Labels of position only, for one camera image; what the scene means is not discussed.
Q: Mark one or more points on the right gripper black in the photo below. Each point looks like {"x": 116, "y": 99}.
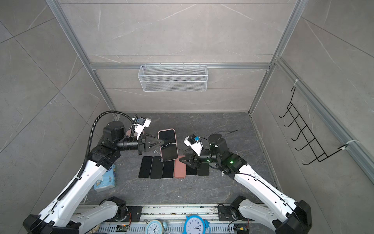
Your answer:
{"x": 192, "y": 158}

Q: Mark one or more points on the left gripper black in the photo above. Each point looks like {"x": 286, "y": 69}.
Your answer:
{"x": 144, "y": 145}

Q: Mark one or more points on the red phone case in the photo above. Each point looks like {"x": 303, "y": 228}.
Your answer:
{"x": 179, "y": 169}

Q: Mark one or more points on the dark phone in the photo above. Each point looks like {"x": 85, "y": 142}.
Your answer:
{"x": 169, "y": 149}

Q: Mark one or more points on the black phone case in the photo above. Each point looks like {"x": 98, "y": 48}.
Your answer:
{"x": 157, "y": 168}
{"x": 203, "y": 170}

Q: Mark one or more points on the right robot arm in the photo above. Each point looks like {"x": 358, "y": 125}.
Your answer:
{"x": 279, "y": 212}

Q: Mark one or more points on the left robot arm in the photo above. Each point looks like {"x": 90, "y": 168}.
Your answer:
{"x": 59, "y": 216}

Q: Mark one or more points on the blue wet wipes pack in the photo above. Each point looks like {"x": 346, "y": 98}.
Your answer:
{"x": 106, "y": 181}

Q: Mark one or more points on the blue alarm clock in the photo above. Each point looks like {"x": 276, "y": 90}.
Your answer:
{"x": 194, "y": 224}

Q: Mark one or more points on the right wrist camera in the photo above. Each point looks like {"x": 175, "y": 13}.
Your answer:
{"x": 194, "y": 143}

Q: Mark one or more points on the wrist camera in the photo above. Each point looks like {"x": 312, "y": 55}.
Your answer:
{"x": 139, "y": 124}
{"x": 194, "y": 143}

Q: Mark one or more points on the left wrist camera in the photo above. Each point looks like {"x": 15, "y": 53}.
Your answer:
{"x": 139, "y": 124}

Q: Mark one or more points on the white wire basket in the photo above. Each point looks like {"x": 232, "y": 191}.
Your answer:
{"x": 173, "y": 78}

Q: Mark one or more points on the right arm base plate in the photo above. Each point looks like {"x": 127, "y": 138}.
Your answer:
{"x": 228, "y": 213}

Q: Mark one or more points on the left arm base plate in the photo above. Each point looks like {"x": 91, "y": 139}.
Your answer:
{"x": 133, "y": 213}

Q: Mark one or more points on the black wall hook rack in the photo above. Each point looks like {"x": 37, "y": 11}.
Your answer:
{"x": 306, "y": 133}

